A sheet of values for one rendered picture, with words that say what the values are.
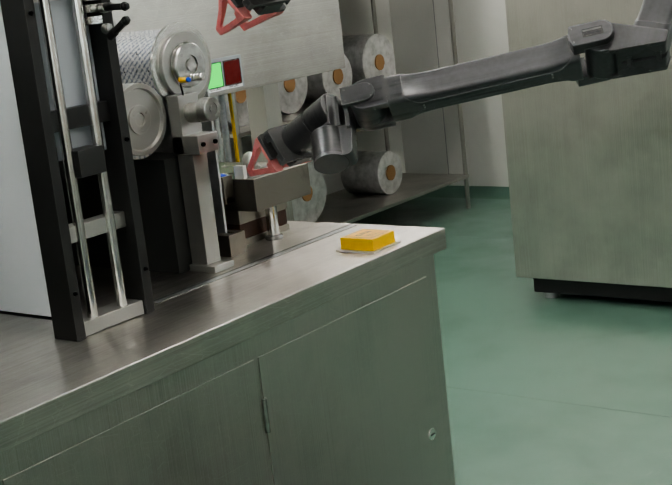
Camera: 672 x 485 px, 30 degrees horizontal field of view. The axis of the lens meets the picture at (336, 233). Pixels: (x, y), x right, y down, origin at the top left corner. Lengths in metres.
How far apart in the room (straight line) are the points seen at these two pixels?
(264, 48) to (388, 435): 1.01
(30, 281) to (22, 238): 0.07
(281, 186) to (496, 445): 1.55
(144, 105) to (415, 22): 5.23
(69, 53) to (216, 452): 0.62
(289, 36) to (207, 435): 1.29
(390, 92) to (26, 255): 0.63
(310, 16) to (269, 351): 1.21
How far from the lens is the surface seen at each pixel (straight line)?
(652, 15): 2.04
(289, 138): 2.08
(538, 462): 3.54
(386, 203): 6.29
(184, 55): 2.16
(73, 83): 1.88
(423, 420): 2.34
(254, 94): 3.11
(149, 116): 2.12
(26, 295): 2.04
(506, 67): 2.02
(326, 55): 3.03
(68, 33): 1.88
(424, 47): 7.26
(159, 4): 2.62
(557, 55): 2.02
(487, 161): 7.16
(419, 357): 2.31
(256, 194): 2.26
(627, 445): 3.62
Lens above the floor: 1.39
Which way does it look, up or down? 12 degrees down
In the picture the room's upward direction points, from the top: 6 degrees counter-clockwise
